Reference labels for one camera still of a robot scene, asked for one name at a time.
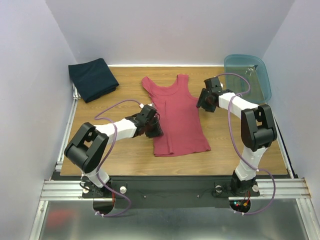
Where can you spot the aluminium frame rail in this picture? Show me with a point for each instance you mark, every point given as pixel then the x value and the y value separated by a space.
pixel 62 190

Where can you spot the folded navy tank top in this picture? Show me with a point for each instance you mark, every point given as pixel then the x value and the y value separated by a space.
pixel 92 79

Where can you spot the teal plastic bin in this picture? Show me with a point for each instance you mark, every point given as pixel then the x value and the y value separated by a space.
pixel 247 72

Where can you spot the maroon tank top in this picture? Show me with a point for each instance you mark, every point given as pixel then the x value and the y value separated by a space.
pixel 179 119

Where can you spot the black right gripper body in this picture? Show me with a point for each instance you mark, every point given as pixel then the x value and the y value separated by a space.
pixel 203 100

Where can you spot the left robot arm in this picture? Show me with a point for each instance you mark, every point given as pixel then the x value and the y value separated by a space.
pixel 92 144

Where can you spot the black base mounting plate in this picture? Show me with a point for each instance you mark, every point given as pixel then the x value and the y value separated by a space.
pixel 156 192

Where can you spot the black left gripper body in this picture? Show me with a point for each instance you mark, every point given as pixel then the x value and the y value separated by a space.
pixel 153 128

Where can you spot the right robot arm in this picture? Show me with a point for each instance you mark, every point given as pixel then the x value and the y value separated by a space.
pixel 257 129

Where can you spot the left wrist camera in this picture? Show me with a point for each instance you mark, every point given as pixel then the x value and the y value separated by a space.
pixel 142 105

